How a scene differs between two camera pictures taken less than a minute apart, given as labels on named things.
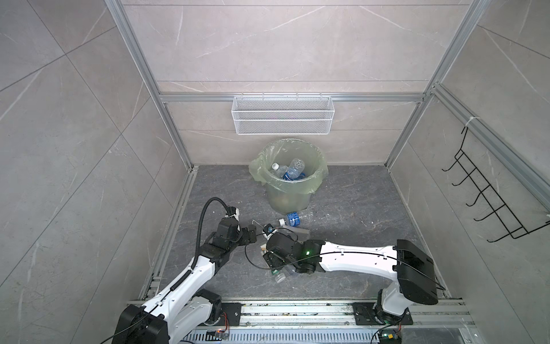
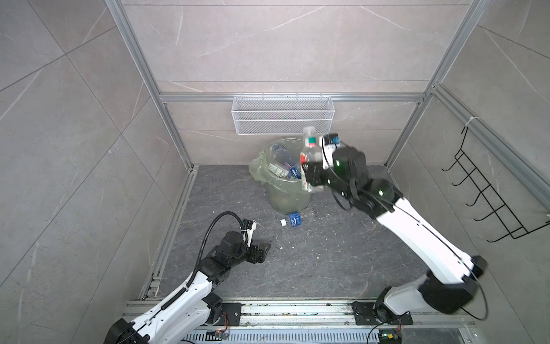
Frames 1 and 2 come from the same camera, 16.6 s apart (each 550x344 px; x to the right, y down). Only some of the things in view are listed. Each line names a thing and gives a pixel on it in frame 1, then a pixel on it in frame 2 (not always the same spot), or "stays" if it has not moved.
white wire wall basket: x=278 y=115 stays
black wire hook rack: x=482 y=185 stays
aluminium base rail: x=440 y=322 stays
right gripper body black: x=271 y=260 -> x=321 y=176
